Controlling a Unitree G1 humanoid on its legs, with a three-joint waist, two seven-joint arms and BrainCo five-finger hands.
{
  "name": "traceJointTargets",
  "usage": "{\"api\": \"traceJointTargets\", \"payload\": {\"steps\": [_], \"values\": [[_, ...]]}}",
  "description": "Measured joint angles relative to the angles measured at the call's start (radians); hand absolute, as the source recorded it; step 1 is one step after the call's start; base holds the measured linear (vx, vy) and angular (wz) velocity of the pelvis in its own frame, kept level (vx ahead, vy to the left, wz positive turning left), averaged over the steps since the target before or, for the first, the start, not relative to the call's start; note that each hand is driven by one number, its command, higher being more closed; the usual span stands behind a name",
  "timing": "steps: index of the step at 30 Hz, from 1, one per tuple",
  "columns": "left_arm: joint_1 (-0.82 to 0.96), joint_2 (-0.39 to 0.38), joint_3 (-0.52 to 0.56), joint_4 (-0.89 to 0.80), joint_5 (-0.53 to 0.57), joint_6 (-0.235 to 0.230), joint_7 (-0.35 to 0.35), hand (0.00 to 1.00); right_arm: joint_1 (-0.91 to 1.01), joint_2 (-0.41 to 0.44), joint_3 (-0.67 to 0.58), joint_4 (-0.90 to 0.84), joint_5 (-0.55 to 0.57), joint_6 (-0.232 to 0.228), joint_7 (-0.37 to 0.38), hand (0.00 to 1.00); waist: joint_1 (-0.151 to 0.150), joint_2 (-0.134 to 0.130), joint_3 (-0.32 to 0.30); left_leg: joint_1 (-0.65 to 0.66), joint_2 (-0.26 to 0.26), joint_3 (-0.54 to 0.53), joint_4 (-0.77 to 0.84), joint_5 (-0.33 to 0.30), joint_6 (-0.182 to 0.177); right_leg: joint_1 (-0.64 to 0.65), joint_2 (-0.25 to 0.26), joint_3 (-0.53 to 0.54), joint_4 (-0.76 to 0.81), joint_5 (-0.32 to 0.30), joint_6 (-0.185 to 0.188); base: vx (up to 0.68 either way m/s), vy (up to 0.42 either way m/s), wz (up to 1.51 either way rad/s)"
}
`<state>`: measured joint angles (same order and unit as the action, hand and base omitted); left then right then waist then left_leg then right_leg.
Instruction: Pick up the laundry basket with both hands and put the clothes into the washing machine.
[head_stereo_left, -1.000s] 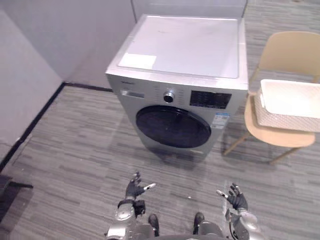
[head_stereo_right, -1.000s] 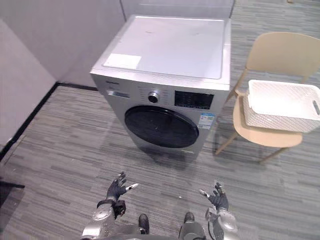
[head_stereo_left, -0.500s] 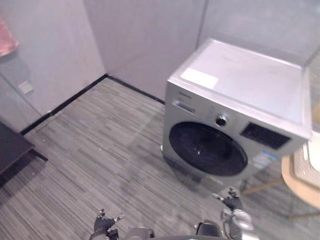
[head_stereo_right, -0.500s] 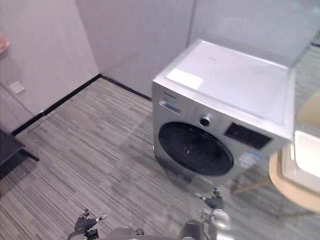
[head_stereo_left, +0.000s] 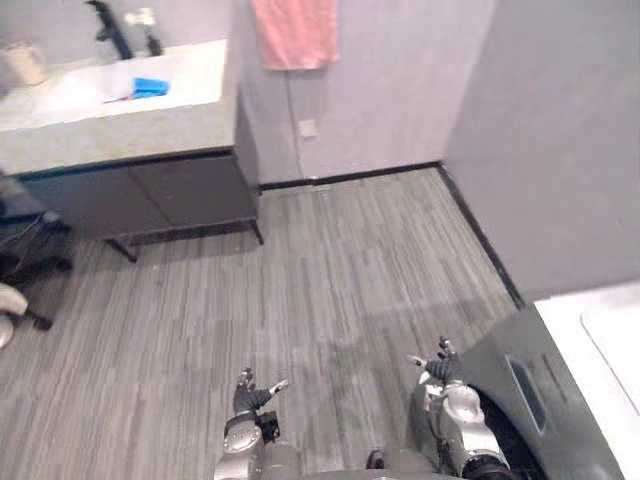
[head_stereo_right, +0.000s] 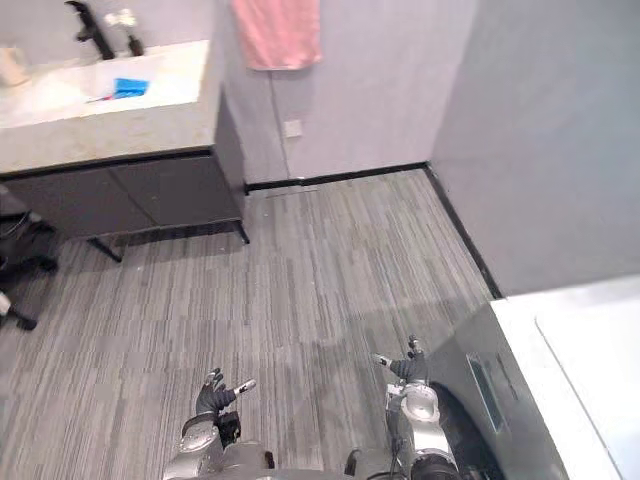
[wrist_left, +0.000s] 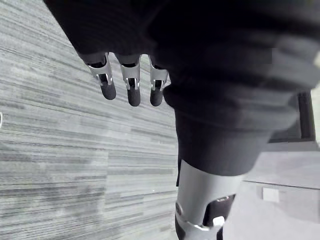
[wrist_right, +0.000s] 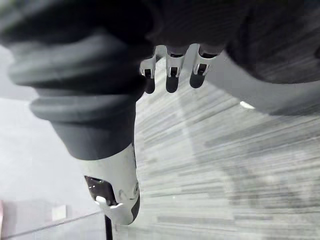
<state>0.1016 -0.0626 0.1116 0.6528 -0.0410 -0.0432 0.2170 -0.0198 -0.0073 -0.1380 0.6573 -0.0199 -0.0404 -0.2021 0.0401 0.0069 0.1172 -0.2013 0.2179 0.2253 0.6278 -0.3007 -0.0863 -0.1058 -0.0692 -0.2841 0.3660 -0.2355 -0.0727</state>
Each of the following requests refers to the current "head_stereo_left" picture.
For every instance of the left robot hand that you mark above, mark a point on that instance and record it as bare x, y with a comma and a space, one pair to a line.
248, 396

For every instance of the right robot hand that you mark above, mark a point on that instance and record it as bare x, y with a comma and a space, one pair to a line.
443, 367

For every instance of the silver robot torso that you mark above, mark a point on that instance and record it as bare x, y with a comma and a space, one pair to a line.
360, 464

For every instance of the dark vanity cabinet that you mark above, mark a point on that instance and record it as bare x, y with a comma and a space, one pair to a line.
145, 200

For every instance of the white round object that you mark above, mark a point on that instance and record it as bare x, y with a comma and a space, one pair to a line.
10, 312

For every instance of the blue cloth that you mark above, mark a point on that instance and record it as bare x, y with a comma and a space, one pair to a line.
149, 87

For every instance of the white sink basin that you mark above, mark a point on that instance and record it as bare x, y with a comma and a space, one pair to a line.
107, 87

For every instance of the pink hanging towel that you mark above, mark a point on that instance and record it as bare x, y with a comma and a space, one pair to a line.
296, 32

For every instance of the black faucet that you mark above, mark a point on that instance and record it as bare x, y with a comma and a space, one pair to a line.
111, 30

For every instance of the beige cup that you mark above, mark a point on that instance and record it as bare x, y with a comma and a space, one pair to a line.
24, 62

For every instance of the wall socket plate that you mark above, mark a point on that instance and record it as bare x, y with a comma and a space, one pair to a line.
308, 128

